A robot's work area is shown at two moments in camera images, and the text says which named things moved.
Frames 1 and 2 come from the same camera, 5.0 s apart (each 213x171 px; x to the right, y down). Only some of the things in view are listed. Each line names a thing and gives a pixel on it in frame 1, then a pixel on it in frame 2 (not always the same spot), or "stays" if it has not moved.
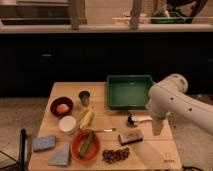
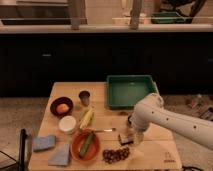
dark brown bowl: x=61 y=107 stays
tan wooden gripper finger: x=157 y=124 to x=138 y=138
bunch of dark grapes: x=110 y=156 stays
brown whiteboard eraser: x=130 y=136 stays
